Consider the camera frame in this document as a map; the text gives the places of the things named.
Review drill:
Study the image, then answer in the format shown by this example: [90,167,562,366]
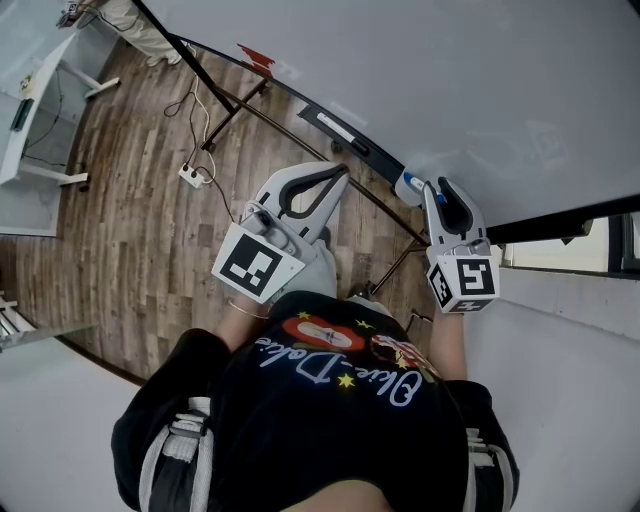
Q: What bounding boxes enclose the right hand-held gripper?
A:
[421,176,501,315]

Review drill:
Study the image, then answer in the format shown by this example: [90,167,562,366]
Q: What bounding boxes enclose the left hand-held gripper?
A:
[211,160,351,305]

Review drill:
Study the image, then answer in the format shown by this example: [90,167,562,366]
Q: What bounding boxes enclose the blue whiteboard marker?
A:
[403,172,447,207]

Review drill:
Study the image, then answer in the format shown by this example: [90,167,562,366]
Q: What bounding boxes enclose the black-capped white marker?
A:
[315,112,370,153]

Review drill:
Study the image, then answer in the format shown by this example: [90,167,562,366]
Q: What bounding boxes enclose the person's right forearm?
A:
[430,305,470,384]

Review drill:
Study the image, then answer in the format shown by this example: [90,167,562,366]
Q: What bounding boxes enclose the person's left forearm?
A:
[214,293,274,357]

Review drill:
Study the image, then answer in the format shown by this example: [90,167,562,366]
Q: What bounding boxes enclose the white plastic holder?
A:
[394,168,427,207]

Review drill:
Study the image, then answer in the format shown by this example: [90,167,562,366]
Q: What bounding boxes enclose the black whiteboard tray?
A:
[296,104,407,185]

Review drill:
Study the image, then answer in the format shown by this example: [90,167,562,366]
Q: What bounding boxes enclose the dark metal whiteboard stand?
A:
[130,0,432,297]

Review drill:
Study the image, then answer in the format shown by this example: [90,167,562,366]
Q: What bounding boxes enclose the white power strip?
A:
[178,163,207,190]

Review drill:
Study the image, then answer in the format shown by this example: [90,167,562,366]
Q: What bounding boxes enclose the dark-framed window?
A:
[499,211,640,275]

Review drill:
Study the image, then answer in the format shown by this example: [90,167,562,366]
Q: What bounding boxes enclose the large whiteboard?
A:
[133,0,640,245]

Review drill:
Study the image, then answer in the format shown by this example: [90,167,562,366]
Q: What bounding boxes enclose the red sticker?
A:
[236,43,277,77]

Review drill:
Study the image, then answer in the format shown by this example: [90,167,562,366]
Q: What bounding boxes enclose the black printed t-shirt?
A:
[111,289,521,512]

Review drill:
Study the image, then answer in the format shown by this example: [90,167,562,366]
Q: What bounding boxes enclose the white desk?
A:
[0,0,122,188]

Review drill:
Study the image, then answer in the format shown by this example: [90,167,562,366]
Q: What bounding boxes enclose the black flat device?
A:
[10,97,36,133]

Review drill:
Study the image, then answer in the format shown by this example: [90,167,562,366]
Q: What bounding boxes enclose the white cable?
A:
[185,41,217,177]

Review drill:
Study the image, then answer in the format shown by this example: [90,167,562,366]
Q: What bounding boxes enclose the black cable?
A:
[163,74,240,224]

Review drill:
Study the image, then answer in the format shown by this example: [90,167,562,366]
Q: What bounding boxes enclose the thin gold bracelet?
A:
[227,298,272,321]

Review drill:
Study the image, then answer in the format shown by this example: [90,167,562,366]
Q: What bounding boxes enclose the grey harness strap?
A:
[138,396,217,512]
[463,427,517,512]

